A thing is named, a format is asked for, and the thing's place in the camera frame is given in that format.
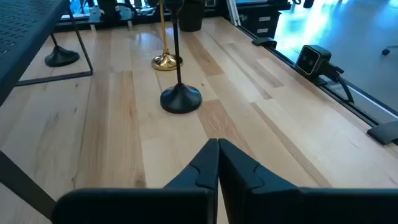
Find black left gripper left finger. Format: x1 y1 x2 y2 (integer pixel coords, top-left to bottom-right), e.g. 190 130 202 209
52 138 220 224

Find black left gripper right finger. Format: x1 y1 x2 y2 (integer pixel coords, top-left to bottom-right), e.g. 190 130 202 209
219 138 398 224

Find black candlestick holder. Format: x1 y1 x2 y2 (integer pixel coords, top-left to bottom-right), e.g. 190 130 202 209
44 32 81 68
160 0 203 114

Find tall gold candlestick holder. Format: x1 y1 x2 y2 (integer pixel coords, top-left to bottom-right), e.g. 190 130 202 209
151 0 183 72

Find black table edge clamp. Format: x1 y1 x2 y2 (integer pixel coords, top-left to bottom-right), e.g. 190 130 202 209
251 37 277 49
366 121 398 146

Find green potted plant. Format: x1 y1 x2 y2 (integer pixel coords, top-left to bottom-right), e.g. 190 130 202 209
177 0 206 32

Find office chair caster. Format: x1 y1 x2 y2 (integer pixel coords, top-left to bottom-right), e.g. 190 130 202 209
381 45 398 56

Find black perforated metal shelf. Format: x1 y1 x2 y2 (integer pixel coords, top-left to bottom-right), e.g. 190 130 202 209
0 0 93 220

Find black camera cable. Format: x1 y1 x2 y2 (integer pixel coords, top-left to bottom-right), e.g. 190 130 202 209
335 73 355 104

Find black table-level camera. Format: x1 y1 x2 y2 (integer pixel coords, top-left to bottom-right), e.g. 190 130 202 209
295 44 345 82

